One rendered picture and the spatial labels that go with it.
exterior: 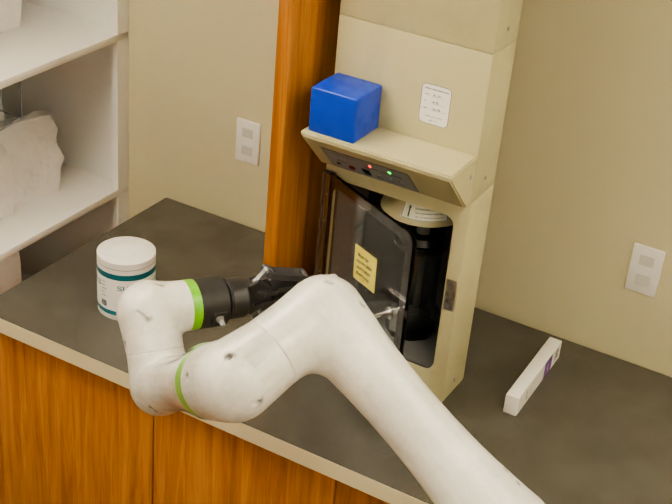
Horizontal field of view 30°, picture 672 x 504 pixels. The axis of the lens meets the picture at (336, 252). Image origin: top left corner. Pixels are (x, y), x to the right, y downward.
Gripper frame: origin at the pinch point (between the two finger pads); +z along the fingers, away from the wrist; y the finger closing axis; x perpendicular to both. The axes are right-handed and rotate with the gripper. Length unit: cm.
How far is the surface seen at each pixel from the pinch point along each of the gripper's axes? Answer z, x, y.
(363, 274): 12.9, 5.1, -4.6
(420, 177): 16.3, 2.3, 21.7
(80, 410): -30, 32, -62
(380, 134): 15.2, 16.3, 21.3
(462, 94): 24.8, 8.8, 35.0
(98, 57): -1, 122, -30
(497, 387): 45, -10, -30
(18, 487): -39, 41, -98
